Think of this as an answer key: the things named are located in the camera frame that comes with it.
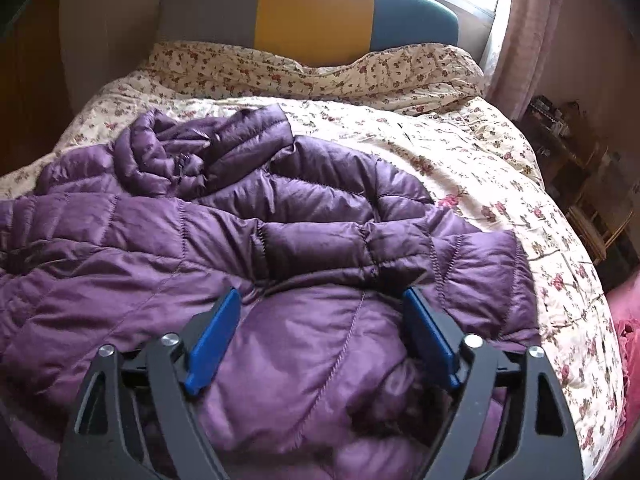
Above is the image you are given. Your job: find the cluttered wooden desk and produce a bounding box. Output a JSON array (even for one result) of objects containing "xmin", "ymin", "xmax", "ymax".
[{"xmin": 516, "ymin": 94, "xmax": 608, "ymax": 207}]

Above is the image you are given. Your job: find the brown wooden wardrobe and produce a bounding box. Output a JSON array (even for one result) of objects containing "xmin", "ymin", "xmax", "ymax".
[{"xmin": 1, "ymin": 0, "xmax": 73, "ymax": 174}]

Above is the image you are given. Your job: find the grey yellow teal headboard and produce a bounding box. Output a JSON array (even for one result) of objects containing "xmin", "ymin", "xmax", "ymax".
[{"xmin": 157, "ymin": 0, "xmax": 459, "ymax": 67}]

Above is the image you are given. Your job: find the purple quilted down jacket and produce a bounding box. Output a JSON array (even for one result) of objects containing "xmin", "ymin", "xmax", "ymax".
[{"xmin": 1, "ymin": 105, "xmax": 540, "ymax": 479}]

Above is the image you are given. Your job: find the right floral curtain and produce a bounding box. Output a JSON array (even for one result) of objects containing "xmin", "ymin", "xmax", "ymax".
[{"xmin": 480, "ymin": 0, "xmax": 562, "ymax": 120}]

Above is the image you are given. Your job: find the wooden chair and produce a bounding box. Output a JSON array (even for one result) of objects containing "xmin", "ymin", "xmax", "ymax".
[{"xmin": 567, "ymin": 195, "xmax": 634, "ymax": 266}]

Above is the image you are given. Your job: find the pink quilted blanket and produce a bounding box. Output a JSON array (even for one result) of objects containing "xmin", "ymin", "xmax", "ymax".
[{"xmin": 606, "ymin": 270, "xmax": 640, "ymax": 443}]

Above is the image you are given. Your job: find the floral bed quilt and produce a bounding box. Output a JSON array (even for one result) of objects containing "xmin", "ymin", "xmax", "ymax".
[{"xmin": 1, "ymin": 70, "xmax": 624, "ymax": 478}]

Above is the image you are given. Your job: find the floral pillow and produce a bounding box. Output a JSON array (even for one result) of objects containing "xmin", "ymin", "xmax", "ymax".
[{"xmin": 141, "ymin": 41, "xmax": 485, "ymax": 116}]

